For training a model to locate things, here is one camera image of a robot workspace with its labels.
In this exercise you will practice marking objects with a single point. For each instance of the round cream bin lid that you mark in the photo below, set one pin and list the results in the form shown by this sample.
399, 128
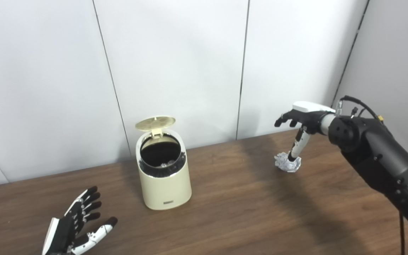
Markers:
154, 123

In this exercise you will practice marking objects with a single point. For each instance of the cream-colored bin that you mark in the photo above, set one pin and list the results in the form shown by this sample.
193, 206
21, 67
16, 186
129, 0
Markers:
165, 187

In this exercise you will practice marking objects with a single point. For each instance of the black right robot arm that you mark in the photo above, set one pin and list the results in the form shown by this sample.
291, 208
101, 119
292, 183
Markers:
377, 152

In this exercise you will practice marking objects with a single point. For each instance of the silvery paper ball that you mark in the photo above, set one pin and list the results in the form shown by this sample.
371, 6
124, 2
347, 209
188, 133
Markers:
283, 164

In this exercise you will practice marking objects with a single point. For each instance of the white and black right hand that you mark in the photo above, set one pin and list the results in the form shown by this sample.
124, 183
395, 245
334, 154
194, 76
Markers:
308, 115

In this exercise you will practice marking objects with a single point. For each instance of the white and black left hand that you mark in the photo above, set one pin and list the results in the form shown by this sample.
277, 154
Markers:
62, 230

